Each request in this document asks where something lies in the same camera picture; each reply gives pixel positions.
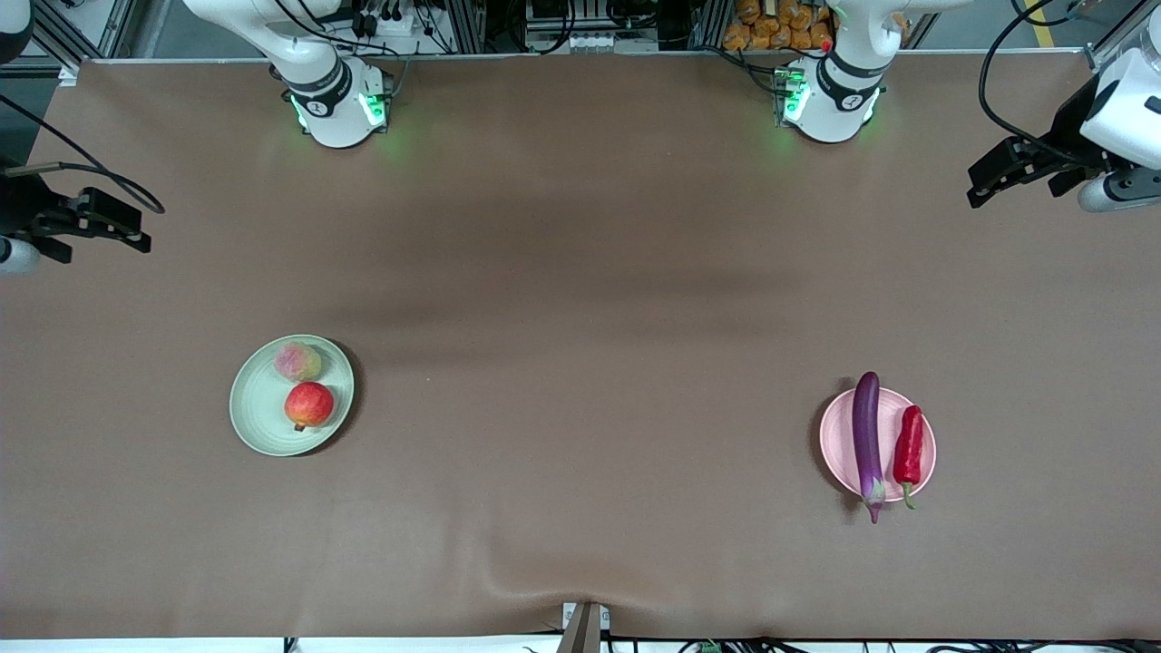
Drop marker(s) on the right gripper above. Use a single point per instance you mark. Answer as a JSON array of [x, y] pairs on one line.
[[22, 203]]

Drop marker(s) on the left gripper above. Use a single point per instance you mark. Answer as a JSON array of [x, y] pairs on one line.
[[1068, 128]]

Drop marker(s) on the pink yellow peach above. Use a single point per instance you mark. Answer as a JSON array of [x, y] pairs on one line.
[[297, 362]]

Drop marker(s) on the red pomegranate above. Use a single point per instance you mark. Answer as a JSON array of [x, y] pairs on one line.
[[309, 404]]

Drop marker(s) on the red chili pepper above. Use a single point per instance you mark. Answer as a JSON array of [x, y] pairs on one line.
[[909, 449]]

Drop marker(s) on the long purple eggplant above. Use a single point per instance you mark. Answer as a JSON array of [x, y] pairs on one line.
[[867, 435]]

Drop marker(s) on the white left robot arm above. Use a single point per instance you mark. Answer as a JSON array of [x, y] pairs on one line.
[[830, 113]]

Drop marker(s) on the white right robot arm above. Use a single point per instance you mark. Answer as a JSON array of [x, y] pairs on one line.
[[331, 118]]

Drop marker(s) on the pale green round plate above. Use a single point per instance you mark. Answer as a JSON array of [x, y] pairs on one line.
[[263, 417]]

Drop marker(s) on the orange packaged snacks pile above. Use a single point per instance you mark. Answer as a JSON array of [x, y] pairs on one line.
[[771, 23]]

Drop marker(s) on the pink round plate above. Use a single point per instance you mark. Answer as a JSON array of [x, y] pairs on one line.
[[839, 444]]

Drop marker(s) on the white power strip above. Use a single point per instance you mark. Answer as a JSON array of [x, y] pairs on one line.
[[385, 23]]

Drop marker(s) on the table cover mat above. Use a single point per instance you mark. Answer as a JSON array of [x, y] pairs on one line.
[[544, 499]]

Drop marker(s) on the aluminium frame profile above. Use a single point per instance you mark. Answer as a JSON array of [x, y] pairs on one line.
[[1102, 59], [68, 74]]

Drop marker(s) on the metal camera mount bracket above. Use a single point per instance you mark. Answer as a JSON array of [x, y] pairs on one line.
[[585, 630]]

